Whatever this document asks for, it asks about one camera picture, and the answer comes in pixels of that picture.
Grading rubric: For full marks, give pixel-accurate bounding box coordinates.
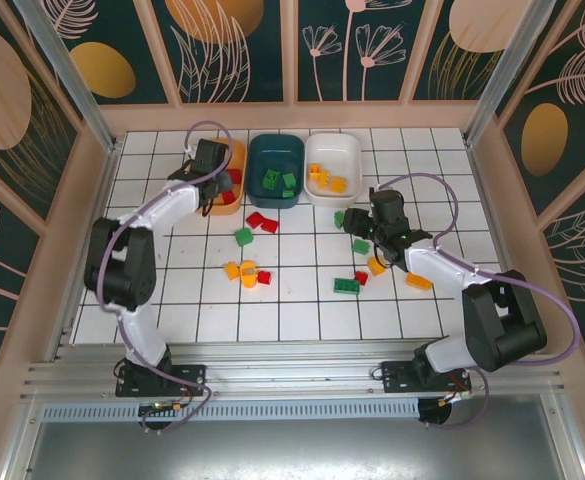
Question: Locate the orange plastic bin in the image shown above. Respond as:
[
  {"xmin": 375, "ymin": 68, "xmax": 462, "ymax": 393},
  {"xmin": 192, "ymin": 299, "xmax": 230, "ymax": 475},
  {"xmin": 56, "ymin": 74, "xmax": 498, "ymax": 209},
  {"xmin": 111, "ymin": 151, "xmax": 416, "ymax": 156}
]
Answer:
[{"xmin": 191, "ymin": 138, "xmax": 249, "ymax": 217}]

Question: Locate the white plastic bin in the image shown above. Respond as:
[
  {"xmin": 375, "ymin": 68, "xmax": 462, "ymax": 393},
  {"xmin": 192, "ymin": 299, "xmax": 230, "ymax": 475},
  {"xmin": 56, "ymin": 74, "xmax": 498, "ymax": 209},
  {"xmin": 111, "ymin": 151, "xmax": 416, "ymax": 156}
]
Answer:
[{"xmin": 303, "ymin": 131, "xmax": 364, "ymax": 207}]

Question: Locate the teal plastic bin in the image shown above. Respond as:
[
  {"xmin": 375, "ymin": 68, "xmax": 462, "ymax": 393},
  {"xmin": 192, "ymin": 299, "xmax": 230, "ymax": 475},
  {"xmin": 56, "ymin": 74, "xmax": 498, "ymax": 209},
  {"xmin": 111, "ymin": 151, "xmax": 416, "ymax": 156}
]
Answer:
[{"xmin": 248, "ymin": 132, "xmax": 307, "ymax": 209}]

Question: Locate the round yellow lego piece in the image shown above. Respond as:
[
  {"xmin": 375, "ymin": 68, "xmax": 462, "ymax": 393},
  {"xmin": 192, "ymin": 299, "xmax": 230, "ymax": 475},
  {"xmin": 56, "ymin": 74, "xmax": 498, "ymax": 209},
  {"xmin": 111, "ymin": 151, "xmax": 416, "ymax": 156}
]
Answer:
[{"xmin": 239, "ymin": 260, "xmax": 260, "ymax": 290}]

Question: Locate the grey metal sheet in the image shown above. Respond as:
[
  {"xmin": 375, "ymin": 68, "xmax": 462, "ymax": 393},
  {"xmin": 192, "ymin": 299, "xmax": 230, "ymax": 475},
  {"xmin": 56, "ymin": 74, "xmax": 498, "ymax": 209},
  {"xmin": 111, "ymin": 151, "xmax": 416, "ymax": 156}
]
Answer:
[{"xmin": 1, "ymin": 392, "xmax": 585, "ymax": 480}]

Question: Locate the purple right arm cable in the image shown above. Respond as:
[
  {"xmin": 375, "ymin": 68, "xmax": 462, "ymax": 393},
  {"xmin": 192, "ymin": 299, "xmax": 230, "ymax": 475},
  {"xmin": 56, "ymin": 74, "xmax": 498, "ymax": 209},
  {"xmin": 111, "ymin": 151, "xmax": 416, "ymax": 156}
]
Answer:
[{"xmin": 376, "ymin": 171, "xmax": 583, "ymax": 432}]

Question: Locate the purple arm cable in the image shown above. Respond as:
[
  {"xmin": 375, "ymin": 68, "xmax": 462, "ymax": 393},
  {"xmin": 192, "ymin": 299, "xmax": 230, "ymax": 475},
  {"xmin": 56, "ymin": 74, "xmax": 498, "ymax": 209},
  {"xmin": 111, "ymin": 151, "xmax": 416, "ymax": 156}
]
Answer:
[
  {"xmin": 376, "ymin": 171, "xmax": 583, "ymax": 432},
  {"xmin": 94, "ymin": 119, "xmax": 236, "ymax": 436}
]

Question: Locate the aluminium table side rail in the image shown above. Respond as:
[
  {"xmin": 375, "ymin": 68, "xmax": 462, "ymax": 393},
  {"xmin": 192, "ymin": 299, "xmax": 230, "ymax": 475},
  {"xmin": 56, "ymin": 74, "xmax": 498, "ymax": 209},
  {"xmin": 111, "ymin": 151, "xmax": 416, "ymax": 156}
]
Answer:
[
  {"xmin": 464, "ymin": 134, "xmax": 536, "ymax": 354},
  {"xmin": 46, "ymin": 134, "xmax": 123, "ymax": 364}
]

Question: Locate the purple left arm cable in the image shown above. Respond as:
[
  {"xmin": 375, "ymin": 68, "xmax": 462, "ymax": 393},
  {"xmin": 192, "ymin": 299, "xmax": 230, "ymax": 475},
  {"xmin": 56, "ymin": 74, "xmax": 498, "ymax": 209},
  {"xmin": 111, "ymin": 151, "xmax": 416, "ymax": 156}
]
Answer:
[{"xmin": 94, "ymin": 119, "xmax": 236, "ymax": 436}]

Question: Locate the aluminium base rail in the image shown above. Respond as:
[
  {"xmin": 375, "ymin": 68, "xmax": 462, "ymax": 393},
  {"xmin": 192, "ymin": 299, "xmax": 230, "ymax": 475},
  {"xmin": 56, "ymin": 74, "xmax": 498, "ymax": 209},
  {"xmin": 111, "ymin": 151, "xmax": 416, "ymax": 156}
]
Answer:
[{"xmin": 19, "ymin": 342, "xmax": 571, "ymax": 406}]

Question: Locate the aluminium frame post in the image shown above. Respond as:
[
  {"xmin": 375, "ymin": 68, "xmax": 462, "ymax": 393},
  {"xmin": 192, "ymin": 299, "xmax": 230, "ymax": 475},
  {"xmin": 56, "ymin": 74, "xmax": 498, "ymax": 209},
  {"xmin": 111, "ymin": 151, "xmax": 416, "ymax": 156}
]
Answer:
[
  {"xmin": 11, "ymin": 0, "xmax": 123, "ymax": 154},
  {"xmin": 464, "ymin": 0, "xmax": 571, "ymax": 146}
]

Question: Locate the grey slotted cable duct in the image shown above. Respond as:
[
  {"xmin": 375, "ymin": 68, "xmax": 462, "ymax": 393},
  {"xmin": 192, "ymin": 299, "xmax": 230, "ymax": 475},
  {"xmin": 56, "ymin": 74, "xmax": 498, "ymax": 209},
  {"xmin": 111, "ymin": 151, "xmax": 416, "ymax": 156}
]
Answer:
[{"xmin": 39, "ymin": 402, "xmax": 423, "ymax": 424}]

